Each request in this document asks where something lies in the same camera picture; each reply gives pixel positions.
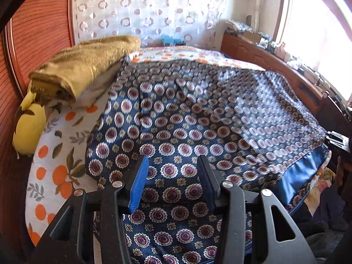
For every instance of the dark cloth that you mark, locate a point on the dark cloth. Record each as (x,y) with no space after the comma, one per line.
(324,225)

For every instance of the clutter of small items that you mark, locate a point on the clutter of small items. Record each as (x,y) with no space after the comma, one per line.
(302,63)

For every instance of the bright window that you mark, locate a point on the bright window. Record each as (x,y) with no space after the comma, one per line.
(316,27)

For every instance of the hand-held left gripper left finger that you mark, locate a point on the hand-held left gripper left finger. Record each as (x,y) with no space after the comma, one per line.
(139,184)

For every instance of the orange fruit print sheet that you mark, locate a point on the orange fruit print sheet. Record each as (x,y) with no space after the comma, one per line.
(55,165)

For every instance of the navy patterned garment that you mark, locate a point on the navy patterned garment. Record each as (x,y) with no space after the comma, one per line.
(178,115)

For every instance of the wooden slatted headboard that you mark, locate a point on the wooden slatted headboard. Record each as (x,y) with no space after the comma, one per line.
(35,33)

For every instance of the olive fuzzy blanket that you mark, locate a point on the olive fuzzy blanket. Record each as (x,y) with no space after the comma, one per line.
(88,60)

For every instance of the teal plastic object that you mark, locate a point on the teal plastic object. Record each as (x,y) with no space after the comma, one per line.
(167,40)

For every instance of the floral plush blanket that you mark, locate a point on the floral plush blanket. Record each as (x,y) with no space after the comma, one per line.
(324,181)

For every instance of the pile of papers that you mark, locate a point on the pile of papers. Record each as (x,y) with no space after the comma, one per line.
(236,26)

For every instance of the wooden cabinet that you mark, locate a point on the wooden cabinet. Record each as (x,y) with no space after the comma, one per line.
(275,60)

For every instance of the white circle pattern curtain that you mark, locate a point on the white circle pattern curtain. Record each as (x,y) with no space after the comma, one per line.
(137,5)

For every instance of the yellow plush pillow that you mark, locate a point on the yellow plush pillow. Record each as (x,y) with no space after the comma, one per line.
(30,126)

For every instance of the cardboard box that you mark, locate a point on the cardboard box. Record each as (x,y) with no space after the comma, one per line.
(251,37)

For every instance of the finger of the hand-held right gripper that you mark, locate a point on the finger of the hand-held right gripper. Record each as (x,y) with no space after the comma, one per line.
(334,135)
(336,143)

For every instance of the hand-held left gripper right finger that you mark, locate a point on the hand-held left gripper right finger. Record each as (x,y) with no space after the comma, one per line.
(207,183)

